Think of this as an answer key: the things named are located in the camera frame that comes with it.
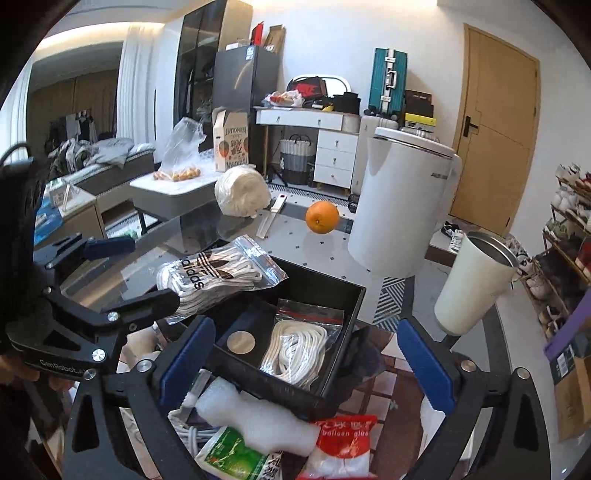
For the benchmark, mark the red and black bag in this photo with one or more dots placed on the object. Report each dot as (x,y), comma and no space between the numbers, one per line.
(307,87)

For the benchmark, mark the round metal disc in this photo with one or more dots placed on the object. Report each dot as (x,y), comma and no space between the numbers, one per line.
(241,342)

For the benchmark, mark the white oval chair back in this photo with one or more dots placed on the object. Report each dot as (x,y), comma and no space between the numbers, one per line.
(338,81)

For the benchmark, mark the teal suitcase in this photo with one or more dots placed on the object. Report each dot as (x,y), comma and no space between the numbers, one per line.
(381,83)

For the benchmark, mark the person's left hand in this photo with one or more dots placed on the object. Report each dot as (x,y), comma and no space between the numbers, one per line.
(18,371)

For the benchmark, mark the black cardboard box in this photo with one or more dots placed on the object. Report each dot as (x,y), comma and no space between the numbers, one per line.
(318,286)

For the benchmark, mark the white utility knife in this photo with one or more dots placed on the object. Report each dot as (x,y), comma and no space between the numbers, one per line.
(270,217)

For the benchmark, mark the folded cardboard pieces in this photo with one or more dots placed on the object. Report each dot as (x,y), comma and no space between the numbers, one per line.
(274,39)

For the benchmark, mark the clear plastic bag of fruit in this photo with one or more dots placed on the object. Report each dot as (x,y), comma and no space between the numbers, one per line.
(182,147)

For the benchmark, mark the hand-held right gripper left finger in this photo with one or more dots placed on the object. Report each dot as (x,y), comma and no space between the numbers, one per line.
(184,364)

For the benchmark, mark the printed desk mat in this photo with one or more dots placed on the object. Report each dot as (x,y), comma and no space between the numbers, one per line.
(383,392)

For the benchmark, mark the white crumpled bag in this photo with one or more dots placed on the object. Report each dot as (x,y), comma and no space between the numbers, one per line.
(242,190)

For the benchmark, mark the light wooden cabinet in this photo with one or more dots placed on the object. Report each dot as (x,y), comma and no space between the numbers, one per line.
(83,221)

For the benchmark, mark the white foam piece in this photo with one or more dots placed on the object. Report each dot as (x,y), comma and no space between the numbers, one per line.
(249,420)

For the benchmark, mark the red and white packet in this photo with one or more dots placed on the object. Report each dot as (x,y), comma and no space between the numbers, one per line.
(341,447)

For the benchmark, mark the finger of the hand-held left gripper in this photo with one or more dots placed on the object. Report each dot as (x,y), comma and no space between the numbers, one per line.
(111,247)
(138,307)

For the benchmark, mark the white desk with drawers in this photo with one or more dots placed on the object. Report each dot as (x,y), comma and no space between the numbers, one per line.
(332,152)

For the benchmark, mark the wooden shoe rack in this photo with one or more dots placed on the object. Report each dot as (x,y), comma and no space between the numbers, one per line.
(563,258)

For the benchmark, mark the woven basket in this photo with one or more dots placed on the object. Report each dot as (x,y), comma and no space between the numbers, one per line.
(295,157)

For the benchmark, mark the bed with grey bedding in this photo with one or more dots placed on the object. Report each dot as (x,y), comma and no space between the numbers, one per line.
(120,170)

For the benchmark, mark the geometric patterned rug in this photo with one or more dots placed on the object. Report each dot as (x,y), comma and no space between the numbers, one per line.
(392,300)

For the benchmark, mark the open brown cardboard box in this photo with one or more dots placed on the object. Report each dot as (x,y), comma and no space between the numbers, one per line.
(575,397)

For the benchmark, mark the dark grey fridge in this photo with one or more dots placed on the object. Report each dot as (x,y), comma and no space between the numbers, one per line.
(240,78)

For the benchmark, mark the white curtain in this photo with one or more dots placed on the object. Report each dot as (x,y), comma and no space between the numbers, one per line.
(134,83)

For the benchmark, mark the orange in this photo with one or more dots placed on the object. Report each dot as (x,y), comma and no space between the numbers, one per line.
(322,217)

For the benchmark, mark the small white table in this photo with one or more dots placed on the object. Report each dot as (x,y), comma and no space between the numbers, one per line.
(184,194)

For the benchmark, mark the bag of food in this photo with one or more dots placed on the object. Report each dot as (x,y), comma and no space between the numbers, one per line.
(284,98)

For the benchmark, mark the printed cardboard fruit box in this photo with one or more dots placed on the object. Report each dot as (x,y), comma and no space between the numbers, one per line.
(231,141)

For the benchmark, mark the dark glass wardrobe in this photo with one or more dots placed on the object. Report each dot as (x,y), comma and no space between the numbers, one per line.
(203,55)

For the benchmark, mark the tall white round appliance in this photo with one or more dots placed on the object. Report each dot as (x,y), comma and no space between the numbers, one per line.
(401,207)

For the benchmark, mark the green and white packet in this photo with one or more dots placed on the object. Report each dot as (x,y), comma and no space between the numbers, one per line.
(231,454)

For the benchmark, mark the stack of black boxes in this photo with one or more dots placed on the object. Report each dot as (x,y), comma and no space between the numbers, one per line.
(418,110)

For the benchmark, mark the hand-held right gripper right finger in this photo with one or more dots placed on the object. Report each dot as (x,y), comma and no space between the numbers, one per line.
(425,364)

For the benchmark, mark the wooden door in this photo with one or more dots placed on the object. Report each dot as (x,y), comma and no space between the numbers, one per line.
(498,115)

